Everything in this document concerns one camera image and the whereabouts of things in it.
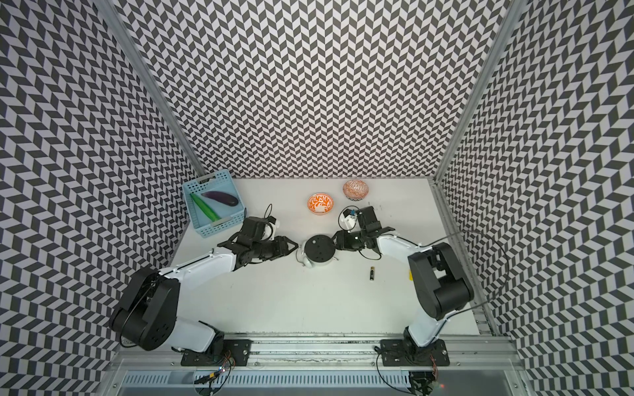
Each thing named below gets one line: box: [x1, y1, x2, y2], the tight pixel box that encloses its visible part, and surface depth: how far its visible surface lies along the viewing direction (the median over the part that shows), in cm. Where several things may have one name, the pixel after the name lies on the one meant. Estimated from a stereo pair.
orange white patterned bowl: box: [307, 192, 334, 216], surface depth 108 cm
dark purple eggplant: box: [200, 191, 239, 208], surface depth 115 cm
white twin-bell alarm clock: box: [295, 234, 339, 269], surface depth 93 cm
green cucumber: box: [189, 193, 221, 222], surface depth 110 cm
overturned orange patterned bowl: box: [342, 179, 370, 202], surface depth 114 cm
